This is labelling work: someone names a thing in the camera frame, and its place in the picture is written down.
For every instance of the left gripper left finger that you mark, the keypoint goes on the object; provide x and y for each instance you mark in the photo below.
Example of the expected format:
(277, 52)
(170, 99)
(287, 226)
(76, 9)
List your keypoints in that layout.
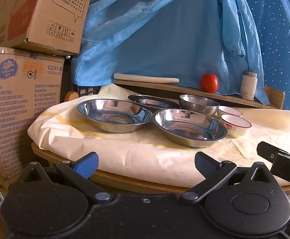
(77, 174)

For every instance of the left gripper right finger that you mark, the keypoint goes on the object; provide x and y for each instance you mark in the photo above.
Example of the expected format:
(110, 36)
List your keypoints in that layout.
(216, 175)

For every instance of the white bowl red rim front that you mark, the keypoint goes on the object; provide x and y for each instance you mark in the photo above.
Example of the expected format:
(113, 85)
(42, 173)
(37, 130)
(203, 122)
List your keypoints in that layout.
(236, 126)

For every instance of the white bowl red rim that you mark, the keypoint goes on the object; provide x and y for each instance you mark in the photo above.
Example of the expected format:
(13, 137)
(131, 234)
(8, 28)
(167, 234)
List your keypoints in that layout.
(236, 126)
(228, 110)

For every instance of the steel plate front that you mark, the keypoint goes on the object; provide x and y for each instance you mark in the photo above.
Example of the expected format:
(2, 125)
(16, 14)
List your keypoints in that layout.
(189, 128)

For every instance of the steel plate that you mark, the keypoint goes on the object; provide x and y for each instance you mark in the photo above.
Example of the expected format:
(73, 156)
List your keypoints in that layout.
(153, 103)
(189, 128)
(114, 116)

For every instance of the white bowl red rim back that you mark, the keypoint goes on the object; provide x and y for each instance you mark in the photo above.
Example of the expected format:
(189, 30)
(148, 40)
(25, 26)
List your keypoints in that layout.
(228, 110)

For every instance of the deep steel bowl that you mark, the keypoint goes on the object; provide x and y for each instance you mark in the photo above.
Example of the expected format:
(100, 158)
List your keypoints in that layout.
(198, 104)

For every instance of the steel plate back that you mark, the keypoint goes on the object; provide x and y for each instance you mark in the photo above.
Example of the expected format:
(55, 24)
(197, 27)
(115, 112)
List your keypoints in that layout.
(153, 103)

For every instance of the cream paper table cover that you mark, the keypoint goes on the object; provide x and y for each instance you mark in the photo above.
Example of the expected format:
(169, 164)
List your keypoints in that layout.
(146, 154)

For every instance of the wooden shelf board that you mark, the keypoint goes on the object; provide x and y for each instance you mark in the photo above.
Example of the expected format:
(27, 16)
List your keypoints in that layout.
(276, 98)

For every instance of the black plastic crate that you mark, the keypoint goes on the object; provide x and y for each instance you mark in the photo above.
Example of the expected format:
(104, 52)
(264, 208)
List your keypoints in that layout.
(68, 86)

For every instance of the red tomato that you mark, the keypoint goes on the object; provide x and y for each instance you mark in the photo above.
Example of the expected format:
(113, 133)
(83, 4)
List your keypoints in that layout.
(209, 83)

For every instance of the white thermos cup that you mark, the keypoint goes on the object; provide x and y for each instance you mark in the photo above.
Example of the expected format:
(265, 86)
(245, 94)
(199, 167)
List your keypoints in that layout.
(248, 85)

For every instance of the white rolling pin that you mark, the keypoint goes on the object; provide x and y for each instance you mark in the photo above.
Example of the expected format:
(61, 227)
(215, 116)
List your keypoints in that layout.
(145, 79)

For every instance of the lower Vinda cardboard box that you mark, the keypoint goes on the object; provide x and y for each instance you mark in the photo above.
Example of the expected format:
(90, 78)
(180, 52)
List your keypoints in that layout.
(30, 83)

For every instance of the blue hanging coat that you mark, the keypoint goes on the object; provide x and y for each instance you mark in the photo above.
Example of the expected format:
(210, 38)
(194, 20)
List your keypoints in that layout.
(182, 39)

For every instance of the upper cardboard box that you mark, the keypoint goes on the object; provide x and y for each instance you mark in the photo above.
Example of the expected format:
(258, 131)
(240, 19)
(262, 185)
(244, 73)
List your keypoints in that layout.
(54, 27)

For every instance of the blue dotted curtain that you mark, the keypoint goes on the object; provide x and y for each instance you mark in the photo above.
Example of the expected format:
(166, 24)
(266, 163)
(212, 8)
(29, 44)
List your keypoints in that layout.
(272, 19)

